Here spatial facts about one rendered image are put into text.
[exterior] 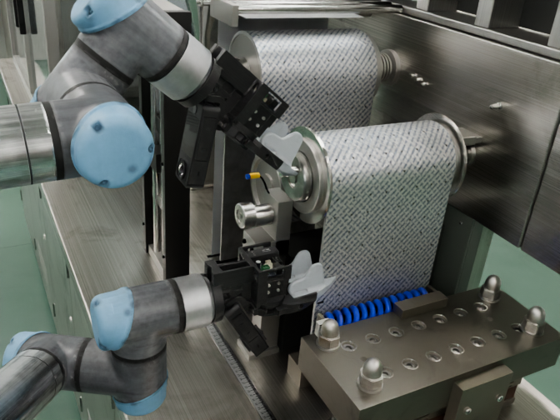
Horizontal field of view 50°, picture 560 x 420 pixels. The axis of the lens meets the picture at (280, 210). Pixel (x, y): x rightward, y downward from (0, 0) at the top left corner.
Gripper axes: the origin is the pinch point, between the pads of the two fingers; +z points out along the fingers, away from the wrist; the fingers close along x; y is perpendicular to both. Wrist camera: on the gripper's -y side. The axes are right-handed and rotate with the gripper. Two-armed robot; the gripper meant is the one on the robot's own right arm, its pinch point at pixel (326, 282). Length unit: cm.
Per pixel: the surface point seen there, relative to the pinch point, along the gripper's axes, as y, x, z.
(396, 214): 10.1, -0.2, 11.5
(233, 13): 35.3, 29.1, -4.8
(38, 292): -109, 172, -30
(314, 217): 10.9, 1.8, -2.4
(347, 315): -5.1, -3.2, 2.8
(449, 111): 21.3, 12.3, 30.5
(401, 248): 3.3, -0.3, 13.9
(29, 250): -109, 209, -29
